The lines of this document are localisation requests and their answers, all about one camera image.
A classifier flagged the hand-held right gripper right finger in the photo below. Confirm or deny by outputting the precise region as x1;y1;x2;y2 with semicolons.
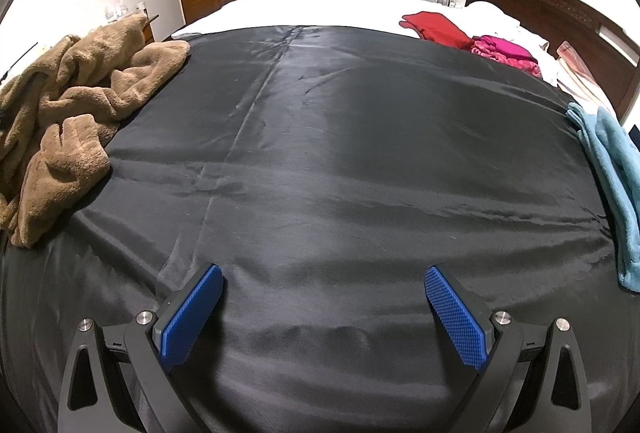
424;265;593;433

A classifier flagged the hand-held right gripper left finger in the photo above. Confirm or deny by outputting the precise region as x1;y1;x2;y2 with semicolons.
54;263;226;433

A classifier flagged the brown fleece garment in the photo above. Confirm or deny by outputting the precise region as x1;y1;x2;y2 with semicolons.
0;13;192;249

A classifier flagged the black satin bed cover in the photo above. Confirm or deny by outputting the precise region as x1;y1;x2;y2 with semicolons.
0;25;621;433

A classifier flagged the teal fleece garment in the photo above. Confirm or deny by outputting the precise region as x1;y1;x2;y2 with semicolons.
566;102;640;292

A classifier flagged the magenta garment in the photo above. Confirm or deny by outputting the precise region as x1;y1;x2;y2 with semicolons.
470;34;543;78

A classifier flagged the pink striped cloth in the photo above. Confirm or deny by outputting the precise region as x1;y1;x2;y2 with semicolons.
555;40;613;108

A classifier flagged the red garment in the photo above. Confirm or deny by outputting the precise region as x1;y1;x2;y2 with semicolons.
401;11;473;51

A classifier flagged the wooden desk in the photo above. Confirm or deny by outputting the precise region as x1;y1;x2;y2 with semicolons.
142;13;162;44

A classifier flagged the white pillow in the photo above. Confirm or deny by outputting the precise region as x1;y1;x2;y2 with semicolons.
465;1;560;86

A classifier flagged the dark wooden headboard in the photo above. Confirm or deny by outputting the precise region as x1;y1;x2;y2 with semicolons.
465;0;640;121

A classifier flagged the white quilt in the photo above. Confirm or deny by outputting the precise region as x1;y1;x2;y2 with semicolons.
171;0;476;41

